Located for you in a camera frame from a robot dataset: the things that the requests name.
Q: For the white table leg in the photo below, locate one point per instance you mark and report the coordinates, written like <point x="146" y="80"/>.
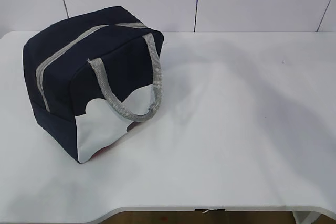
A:
<point x="305" y="217"/>

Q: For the navy blue lunch bag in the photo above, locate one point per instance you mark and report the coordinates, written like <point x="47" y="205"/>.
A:
<point x="92" y="76"/>

